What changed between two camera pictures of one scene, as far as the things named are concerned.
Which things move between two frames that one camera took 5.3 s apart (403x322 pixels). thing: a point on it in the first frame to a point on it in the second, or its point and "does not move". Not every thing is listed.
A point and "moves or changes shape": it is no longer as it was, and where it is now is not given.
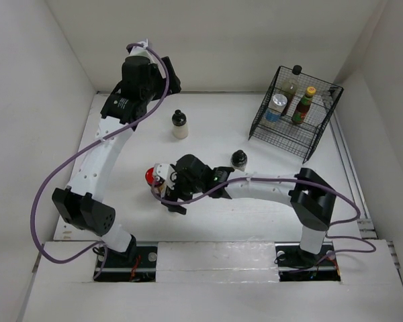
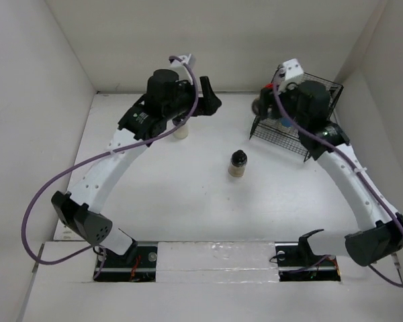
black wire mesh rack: x=295 y=112 does not move
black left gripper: x=155 y=72 to x=209 y=102
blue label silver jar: x=276 y=107 moves or changes shape
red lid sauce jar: x=150 y=176 to x=261 y=105
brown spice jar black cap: x=239 y=159 does not move
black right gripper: x=174 y=194 to x=293 y=91
